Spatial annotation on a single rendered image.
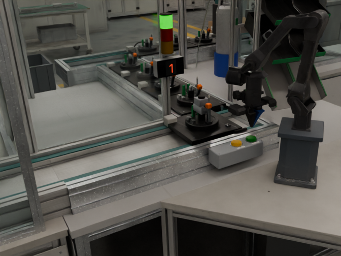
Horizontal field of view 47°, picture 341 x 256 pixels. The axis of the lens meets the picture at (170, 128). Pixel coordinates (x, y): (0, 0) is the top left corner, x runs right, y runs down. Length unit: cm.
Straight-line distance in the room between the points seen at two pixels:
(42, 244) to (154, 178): 43
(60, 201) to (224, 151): 60
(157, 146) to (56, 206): 49
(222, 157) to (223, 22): 127
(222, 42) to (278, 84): 82
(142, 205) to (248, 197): 36
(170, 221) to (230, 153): 33
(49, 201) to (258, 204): 68
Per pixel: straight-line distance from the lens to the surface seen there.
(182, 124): 166
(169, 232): 146
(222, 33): 256
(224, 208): 134
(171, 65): 161
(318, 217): 135
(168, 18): 157
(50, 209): 135
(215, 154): 145
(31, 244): 131
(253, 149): 153
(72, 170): 150
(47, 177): 149
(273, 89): 181
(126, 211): 134
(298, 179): 148
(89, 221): 132
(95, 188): 134
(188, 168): 147
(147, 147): 160
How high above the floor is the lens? 165
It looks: 25 degrees down
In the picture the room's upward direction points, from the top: 2 degrees counter-clockwise
